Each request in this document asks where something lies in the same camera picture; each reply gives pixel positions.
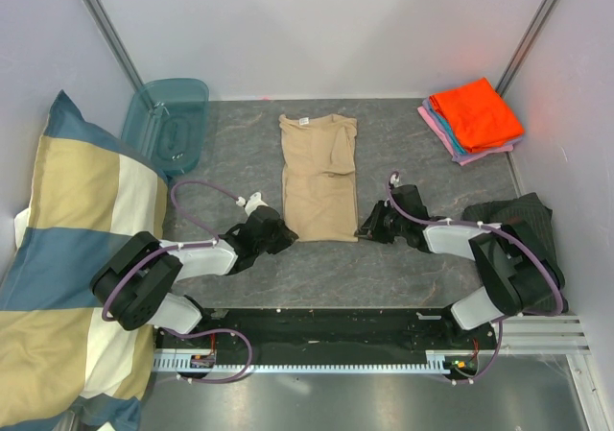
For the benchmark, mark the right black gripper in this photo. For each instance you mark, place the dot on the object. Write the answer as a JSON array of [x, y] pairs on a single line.
[[370, 229]]

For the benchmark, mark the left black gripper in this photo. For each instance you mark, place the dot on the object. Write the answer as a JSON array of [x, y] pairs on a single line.
[[286, 238]]

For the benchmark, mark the beige t shirt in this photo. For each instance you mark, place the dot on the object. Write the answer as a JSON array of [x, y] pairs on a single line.
[[319, 187]]

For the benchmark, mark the blue plastic bin lid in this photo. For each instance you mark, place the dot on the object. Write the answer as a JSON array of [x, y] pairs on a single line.
[[167, 122]]

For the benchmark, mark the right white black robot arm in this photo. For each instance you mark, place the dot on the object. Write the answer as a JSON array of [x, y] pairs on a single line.
[[517, 273]]

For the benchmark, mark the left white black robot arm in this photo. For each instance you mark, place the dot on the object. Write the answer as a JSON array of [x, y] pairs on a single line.
[[135, 285]]

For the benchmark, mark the pink folded t shirt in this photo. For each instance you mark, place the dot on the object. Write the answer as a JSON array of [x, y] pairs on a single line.
[[462, 160]]

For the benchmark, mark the dark striped folded garment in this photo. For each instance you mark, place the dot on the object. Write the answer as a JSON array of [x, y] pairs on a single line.
[[527, 208]]

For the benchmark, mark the orange folded t shirt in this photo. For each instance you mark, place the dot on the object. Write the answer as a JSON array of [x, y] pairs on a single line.
[[477, 114]]

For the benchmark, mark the aluminium floor rails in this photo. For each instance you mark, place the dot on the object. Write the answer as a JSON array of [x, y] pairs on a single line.
[[536, 335]]

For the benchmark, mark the blue beige striped pillow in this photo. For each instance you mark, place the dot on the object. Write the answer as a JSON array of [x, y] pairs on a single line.
[[90, 194]]

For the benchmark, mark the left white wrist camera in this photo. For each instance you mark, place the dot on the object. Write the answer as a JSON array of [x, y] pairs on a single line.
[[252, 203]]

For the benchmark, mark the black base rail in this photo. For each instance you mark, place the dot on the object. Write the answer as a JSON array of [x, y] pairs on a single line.
[[339, 336]]

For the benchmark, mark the white slotted cable duct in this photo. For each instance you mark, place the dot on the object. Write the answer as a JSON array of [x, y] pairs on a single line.
[[186, 361]]

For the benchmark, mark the right aluminium frame post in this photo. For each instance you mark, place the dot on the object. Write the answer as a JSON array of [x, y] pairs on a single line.
[[539, 20]]

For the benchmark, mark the aluminium frame post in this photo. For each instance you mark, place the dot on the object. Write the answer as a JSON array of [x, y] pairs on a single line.
[[539, 20], [113, 40]]

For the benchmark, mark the left aluminium frame post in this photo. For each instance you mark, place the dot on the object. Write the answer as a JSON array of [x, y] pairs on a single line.
[[113, 40]]

